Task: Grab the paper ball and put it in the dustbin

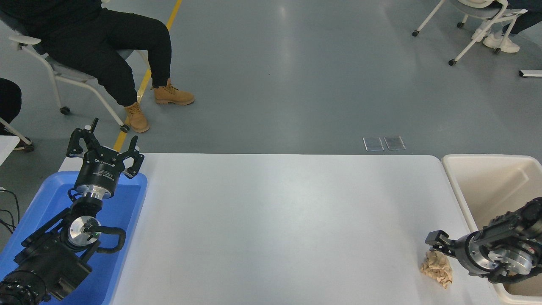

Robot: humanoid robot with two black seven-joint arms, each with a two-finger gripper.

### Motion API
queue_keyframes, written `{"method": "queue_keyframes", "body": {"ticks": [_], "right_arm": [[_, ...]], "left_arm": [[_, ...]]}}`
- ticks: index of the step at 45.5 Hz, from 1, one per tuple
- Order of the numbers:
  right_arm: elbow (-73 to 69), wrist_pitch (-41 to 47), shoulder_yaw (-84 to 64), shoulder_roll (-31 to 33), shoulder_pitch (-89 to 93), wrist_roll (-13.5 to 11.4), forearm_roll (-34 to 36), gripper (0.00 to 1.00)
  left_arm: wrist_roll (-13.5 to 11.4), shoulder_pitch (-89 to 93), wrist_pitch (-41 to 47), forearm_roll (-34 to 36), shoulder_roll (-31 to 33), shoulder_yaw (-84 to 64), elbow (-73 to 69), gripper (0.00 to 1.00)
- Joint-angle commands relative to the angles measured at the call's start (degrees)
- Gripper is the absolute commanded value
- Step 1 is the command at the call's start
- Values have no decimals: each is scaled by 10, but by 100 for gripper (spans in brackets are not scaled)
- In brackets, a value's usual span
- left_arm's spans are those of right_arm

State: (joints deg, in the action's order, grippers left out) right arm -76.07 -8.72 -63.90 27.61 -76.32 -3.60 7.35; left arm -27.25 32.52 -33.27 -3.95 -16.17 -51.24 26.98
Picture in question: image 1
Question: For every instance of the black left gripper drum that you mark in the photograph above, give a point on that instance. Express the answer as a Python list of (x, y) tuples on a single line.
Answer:
[(101, 171)]

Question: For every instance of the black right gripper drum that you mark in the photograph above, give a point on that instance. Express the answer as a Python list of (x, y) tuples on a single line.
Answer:
[(462, 252)]

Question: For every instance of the tan paper ball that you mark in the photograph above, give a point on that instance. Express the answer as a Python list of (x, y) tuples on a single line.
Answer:
[(436, 269)]

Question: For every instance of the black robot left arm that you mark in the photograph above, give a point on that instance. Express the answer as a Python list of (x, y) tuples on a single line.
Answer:
[(51, 262)]

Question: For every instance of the blue plastic tray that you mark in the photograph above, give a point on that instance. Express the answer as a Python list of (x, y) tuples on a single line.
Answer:
[(127, 203)]

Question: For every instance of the large pale plastic bin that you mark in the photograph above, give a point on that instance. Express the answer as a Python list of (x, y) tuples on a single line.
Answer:
[(487, 190)]

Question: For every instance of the white chair leg with caster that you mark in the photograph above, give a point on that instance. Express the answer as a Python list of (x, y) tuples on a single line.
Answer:
[(12, 129)]

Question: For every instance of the white side table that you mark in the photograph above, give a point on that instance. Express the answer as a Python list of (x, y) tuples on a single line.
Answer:
[(6, 148)]

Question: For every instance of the seated person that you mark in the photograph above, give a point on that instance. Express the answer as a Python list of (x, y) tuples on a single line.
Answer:
[(106, 51)]

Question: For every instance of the clear floor plate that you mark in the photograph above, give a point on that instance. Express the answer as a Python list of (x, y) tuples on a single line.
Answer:
[(394, 142), (373, 144)]

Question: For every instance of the white metal bar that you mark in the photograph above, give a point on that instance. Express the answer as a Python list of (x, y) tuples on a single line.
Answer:
[(531, 73)]

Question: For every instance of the white frame office chair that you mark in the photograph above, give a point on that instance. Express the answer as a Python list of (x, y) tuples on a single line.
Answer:
[(67, 75), (478, 10)]

